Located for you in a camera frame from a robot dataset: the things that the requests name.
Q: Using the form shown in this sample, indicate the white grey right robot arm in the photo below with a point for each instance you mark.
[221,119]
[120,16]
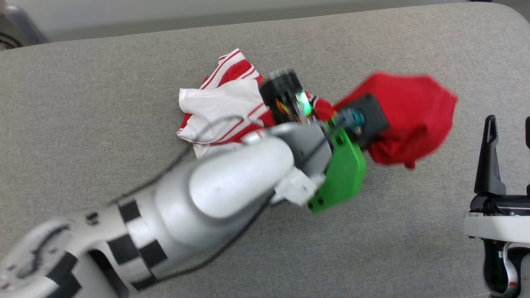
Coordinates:
[503,269]

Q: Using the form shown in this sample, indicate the grey metal appliance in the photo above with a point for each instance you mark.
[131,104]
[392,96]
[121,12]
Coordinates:
[18,29]

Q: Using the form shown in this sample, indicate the red white basketball jersey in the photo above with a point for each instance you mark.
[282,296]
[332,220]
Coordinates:
[414,111]

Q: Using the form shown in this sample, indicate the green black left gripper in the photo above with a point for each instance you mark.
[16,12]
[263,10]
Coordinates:
[341,174]

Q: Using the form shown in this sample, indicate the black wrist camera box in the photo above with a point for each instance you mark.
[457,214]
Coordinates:
[370,114]

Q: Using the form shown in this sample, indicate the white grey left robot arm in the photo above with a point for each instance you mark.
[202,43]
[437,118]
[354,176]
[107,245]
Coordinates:
[215,186]

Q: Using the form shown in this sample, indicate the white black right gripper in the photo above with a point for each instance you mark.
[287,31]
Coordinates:
[497,217]

